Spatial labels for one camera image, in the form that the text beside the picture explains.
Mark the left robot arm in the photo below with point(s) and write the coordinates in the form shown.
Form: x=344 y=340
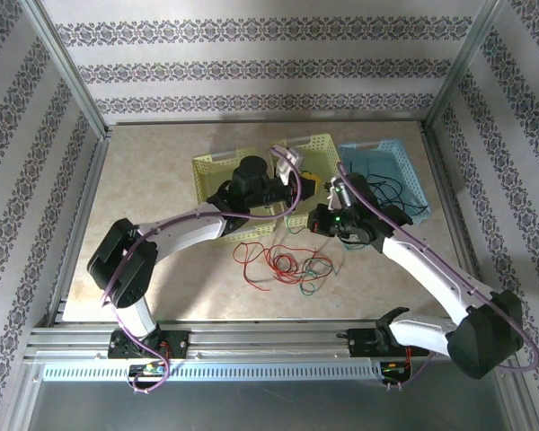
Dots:
x=121 y=265

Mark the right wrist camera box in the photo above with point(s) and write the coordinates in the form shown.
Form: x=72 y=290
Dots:
x=343 y=193

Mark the pale yellow perforated basket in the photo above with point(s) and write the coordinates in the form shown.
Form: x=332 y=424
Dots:
x=319 y=152
x=206 y=179

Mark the aluminium side rail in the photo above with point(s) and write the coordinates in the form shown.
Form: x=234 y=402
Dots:
x=442 y=179
x=80 y=224

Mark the small circuit board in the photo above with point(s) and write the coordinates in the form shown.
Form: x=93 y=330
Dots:
x=393 y=370
x=150 y=369

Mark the wide aluminium mounting rail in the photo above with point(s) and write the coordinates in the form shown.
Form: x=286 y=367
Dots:
x=274 y=336

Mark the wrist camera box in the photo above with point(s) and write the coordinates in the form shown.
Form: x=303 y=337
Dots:
x=287 y=164
x=343 y=193

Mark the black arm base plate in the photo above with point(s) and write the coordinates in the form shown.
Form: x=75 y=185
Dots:
x=361 y=345
x=179 y=343

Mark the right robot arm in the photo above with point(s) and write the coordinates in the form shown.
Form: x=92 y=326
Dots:
x=485 y=341

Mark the aluminium frame post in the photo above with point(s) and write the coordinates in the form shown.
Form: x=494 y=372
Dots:
x=462 y=67
x=66 y=67

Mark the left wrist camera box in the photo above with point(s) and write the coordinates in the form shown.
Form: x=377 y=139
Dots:
x=287 y=164

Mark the light blue perforated basket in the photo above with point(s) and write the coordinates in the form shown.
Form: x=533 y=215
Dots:
x=386 y=157

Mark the grey metal sheet panel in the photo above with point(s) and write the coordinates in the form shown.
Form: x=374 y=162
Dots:
x=274 y=408

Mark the aluminium back rail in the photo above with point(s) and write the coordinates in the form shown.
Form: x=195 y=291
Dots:
x=251 y=120

